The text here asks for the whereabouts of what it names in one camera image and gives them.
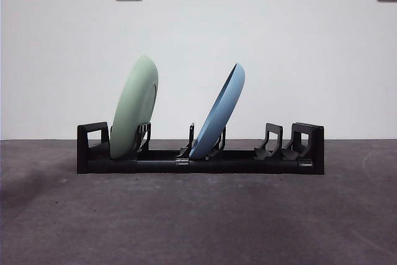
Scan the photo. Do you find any pale green plate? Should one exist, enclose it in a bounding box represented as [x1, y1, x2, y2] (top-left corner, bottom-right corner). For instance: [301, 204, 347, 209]
[110, 55, 159, 159]

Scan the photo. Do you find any blue plate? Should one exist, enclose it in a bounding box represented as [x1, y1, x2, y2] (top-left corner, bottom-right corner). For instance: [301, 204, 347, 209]
[188, 62, 246, 159]

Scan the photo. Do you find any black plate rack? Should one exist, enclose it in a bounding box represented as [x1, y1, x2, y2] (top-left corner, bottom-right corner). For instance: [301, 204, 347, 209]
[76, 121, 326, 175]

